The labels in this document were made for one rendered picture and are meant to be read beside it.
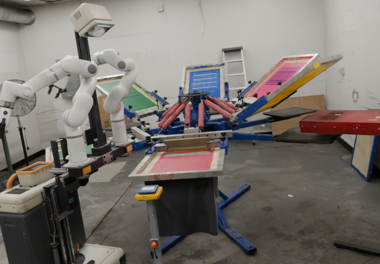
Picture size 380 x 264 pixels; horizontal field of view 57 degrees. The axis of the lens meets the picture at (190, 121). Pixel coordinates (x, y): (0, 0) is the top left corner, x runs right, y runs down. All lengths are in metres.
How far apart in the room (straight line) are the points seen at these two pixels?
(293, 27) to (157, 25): 2.49
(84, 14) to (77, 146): 0.74
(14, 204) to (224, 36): 5.06
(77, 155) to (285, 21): 5.31
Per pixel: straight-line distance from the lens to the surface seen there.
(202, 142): 2.67
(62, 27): 7.54
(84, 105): 2.01
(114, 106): 2.34
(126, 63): 2.30
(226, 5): 6.78
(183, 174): 2.14
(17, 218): 2.63
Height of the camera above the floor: 1.66
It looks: 10 degrees down
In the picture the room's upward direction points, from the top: 6 degrees counter-clockwise
